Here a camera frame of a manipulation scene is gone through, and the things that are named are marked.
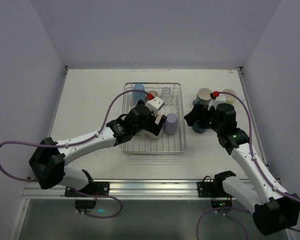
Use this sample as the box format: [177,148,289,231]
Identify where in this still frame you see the dark blue mug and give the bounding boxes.
[192,120,207,134]

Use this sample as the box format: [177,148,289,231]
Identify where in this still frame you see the lavender tumbler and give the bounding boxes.
[163,113,179,135]

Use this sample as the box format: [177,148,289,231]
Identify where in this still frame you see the white floral mug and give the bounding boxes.
[139,130,163,139]

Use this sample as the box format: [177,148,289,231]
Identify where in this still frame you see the teal grey mug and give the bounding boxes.
[192,88,212,106]

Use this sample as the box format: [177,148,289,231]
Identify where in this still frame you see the light green mug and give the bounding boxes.
[223,88,237,105]

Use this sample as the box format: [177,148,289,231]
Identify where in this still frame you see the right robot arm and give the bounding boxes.
[184,103,300,236]

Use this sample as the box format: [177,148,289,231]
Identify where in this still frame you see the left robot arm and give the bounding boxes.
[29,97,167,191]

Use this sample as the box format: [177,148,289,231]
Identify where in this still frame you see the light blue tumbler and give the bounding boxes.
[132,83,146,105]

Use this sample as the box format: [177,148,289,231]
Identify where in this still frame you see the beige speckled cup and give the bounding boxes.
[146,90,159,100]

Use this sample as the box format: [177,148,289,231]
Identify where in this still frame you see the clear glass cup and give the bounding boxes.
[160,87,172,105]

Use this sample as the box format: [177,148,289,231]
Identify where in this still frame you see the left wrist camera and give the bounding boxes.
[145,96,165,116]

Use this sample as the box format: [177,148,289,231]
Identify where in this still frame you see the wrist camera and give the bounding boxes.
[207,94,227,111]
[145,96,165,116]

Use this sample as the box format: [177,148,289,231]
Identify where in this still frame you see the wire dish rack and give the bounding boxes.
[121,82,187,155]

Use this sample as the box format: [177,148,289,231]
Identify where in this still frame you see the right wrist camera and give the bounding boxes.
[207,94,227,111]

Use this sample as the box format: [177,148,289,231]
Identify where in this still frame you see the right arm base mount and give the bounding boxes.
[196,175,233,209]

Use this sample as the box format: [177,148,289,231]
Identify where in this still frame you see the aluminium rail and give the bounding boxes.
[21,177,287,201]

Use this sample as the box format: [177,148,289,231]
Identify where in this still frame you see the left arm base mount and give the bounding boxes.
[64,180,111,213]

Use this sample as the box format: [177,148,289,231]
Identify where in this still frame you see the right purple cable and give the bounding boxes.
[196,90,300,240]

